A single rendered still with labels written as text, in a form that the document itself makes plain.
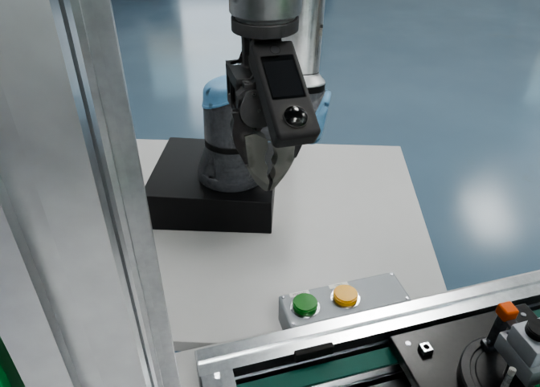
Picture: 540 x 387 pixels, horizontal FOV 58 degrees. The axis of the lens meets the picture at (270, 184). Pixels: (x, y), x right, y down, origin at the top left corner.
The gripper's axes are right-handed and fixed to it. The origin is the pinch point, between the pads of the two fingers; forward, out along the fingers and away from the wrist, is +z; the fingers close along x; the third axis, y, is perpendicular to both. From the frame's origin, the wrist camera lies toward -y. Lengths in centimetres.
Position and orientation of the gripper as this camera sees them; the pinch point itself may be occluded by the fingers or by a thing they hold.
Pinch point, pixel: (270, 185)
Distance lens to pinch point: 60.5
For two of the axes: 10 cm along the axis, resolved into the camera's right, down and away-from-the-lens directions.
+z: 0.0, 8.2, 5.7
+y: -2.7, -5.5, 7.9
